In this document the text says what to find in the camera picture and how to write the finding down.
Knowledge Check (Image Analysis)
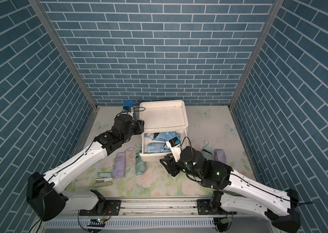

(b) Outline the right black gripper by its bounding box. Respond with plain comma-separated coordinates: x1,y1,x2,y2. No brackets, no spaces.
159,152,203,179

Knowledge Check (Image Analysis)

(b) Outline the purple folded umbrella right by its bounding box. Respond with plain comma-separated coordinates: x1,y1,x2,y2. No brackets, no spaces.
213,149,227,164

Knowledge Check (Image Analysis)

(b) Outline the light blue umbrella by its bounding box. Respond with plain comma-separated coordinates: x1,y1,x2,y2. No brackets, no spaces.
147,143,171,153
144,131,181,142

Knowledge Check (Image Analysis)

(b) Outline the green folded umbrella left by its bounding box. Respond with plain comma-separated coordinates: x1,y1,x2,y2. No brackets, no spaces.
135,144,147,175

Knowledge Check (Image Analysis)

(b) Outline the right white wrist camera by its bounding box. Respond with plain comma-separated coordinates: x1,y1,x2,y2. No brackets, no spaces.
166,137,181,162

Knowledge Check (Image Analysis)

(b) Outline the metal base rail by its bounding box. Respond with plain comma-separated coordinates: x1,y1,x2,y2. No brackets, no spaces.
44,196,240,219

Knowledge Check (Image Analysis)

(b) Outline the purple folded umbrella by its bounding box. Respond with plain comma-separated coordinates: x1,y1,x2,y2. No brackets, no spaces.
112,152,126,179
213,149,227,164

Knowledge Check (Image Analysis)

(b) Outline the floral table mat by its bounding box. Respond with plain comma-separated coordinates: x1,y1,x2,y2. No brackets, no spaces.
67,106,255,197

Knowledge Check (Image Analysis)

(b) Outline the green folded umbrella right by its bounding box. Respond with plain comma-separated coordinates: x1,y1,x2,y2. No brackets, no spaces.
201,140,213,160

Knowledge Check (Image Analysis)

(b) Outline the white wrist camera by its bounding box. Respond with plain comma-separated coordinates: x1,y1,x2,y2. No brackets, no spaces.
166,137,181,162
122,106,134,116

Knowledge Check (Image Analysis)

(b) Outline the white slotted cable duct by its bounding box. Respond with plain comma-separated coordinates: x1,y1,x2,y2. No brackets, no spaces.
45,217,215,230

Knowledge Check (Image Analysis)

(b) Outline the purple folded umbrella left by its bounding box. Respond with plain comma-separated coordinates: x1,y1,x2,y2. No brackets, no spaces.
112,152,126,179

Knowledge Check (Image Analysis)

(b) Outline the blue lid pencil tube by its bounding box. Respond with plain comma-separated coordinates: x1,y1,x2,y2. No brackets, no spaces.
123,101,134,107

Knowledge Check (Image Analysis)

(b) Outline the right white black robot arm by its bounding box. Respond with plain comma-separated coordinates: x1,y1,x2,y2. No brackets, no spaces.
160,146,301,233

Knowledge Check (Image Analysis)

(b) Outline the green folded umbrella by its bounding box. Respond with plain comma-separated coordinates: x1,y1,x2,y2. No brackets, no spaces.
201,140,213,160
135,144,147,175

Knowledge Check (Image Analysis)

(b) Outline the white plastic drawer cabinet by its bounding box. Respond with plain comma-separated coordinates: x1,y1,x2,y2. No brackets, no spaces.
139,100,189,133

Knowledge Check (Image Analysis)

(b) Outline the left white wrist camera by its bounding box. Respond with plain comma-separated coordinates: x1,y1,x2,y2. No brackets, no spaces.
122,106,134,116

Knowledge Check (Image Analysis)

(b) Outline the green circuit board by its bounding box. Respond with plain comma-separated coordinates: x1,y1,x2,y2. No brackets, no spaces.
87,218,106,228

